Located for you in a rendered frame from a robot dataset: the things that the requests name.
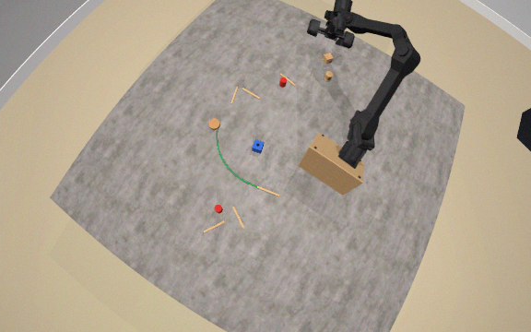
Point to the small tan wooden cylinder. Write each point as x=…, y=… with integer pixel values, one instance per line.
x=328, y=76

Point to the round wooden button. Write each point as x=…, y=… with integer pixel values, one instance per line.
x=214, y=124

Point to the blue block with hole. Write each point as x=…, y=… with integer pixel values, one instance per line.
x=257, y=146

